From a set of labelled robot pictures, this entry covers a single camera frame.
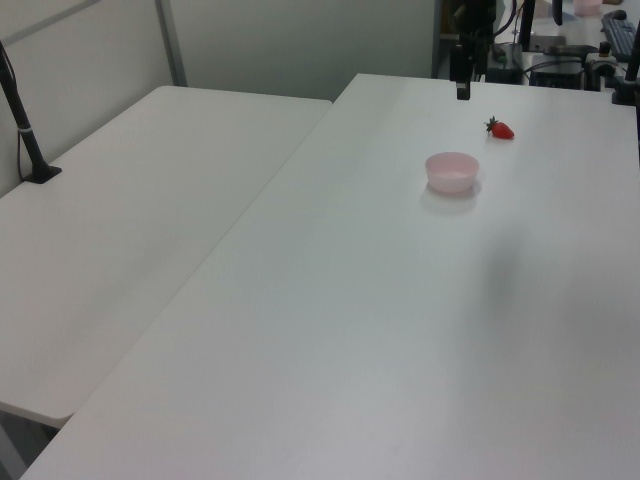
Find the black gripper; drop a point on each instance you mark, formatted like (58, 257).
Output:
(477, 20)

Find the red strawberry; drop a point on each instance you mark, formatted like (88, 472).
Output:
(502, 131)

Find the pink plastic bowl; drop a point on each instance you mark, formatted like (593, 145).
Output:
(451, 175)

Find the small pink background bowl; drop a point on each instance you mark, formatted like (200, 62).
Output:
(586, 6)

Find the black monitor stand pole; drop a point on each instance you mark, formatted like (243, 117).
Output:
(527, 22)

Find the black equipment box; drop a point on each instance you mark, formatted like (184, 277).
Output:
(557, 74)

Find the black computer keyboard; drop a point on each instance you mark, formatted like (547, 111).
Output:
(620, 32)

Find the white side table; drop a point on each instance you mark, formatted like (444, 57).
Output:
(125, 225)

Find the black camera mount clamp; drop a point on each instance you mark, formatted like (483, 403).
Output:
(625, 90)

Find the grey partition frame post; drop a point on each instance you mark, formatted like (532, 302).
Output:
(172, 40)

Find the black camera stand pole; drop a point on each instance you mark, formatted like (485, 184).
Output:
(22, 125)

